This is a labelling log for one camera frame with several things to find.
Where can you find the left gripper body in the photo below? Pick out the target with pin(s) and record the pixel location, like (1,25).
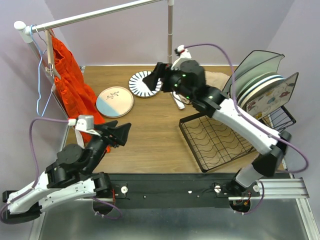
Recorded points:
(100,142)

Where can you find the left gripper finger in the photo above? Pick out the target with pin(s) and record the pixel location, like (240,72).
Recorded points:
(119,134)
(105,126)

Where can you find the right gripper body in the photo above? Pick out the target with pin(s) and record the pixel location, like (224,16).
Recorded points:
(172,78)

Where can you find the blue striped white plate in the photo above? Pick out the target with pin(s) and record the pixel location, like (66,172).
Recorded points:
(139,88)

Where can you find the cream round plate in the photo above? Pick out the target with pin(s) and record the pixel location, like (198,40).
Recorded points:
(115,102)

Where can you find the square leaf pattern plate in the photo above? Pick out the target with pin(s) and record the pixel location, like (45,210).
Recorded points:
(272,99)

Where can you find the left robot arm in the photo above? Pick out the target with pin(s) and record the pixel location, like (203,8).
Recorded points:
(70,177)

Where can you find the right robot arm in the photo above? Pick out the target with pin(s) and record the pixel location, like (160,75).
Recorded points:
(189,81)

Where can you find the white clothes rack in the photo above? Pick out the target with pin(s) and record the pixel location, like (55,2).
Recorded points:
(126,32)

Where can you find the orange garment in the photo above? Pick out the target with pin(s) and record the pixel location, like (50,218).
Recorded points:
(77,97)

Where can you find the beige cloth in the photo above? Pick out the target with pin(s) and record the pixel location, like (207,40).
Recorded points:
(214,79)

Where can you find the wooden clip hanger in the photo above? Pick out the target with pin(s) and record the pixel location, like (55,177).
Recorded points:
(50,68)

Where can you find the white blue rimmed plate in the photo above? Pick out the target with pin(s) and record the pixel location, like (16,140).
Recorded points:
(259,88)

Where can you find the large square green plate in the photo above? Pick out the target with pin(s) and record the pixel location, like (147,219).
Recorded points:
(257,65)

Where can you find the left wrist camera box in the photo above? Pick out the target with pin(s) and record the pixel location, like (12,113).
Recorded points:
(83,123)

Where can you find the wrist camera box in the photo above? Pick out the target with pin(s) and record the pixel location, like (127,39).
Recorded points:
(183,55)
(83,123)

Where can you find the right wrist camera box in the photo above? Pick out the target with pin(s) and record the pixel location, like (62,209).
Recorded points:
(183,55)

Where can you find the black mounting rail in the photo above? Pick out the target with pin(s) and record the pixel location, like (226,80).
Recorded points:
(175,190)

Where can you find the black wire dish rack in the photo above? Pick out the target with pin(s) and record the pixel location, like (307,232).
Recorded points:
(210,146)

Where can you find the blue wire hanger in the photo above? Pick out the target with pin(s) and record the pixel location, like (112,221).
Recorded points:
(41,72)

